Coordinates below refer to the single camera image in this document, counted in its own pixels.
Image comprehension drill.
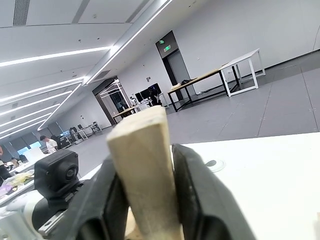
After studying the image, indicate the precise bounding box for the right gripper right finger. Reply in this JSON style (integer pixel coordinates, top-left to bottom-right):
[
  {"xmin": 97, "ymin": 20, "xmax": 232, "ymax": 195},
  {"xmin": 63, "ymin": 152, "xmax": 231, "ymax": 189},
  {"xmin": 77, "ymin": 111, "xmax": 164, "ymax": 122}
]
[{"xmin": 171, "ymin": 143, "xmax": 257, "ymax": 240}]

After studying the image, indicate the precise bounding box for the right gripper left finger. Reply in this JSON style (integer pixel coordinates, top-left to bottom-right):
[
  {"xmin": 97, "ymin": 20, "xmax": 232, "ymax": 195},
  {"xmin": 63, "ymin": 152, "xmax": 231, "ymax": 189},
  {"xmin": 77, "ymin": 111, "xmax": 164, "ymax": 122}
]
[{"xmin": 53, "ymin": 156, "xmax": 131, "ymax": 240}]

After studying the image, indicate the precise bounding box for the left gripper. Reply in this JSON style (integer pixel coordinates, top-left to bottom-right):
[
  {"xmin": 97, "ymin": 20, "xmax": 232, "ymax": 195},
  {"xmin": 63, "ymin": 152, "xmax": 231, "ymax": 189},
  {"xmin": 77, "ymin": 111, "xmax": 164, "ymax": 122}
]
[{"xmin": 31, "ymin": 198, "xmax": 66, "ymax": 232}]

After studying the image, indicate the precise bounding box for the wooden bar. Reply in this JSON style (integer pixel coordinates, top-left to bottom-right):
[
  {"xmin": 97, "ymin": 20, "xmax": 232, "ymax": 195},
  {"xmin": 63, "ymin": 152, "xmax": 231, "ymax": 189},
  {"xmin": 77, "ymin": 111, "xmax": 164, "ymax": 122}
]
[{"xmin": 106, "ymin": 104, "xmax": 183, "ymax": 240}]

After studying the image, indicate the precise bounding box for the person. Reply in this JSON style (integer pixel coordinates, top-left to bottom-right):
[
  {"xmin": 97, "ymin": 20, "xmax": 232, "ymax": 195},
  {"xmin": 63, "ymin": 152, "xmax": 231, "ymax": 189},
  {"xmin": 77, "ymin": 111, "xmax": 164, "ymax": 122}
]
[
  {"xmin": 39, "ymin": 135, "xmax": 59, "ymax": 152},
  {"xmin": 0, "ymin": 144, "xmax": 11, "ymax": 182}
]

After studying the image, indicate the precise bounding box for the black computer monitor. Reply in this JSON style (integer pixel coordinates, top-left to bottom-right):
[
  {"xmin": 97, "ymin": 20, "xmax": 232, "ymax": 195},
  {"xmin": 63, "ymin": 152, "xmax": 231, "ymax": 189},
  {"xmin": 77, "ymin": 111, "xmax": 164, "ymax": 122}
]
[{"xmin": 134, "ymin": 90, "xmax": 151, "ymax": 102}]

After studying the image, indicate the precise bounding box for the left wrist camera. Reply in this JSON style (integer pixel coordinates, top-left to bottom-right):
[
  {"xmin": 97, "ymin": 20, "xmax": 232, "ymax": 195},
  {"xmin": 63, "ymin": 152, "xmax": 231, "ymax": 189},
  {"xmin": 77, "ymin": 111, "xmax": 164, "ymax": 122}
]
[{"xmin": 33, "ymin": 149, "xmax": 84, "ymax": 210}]

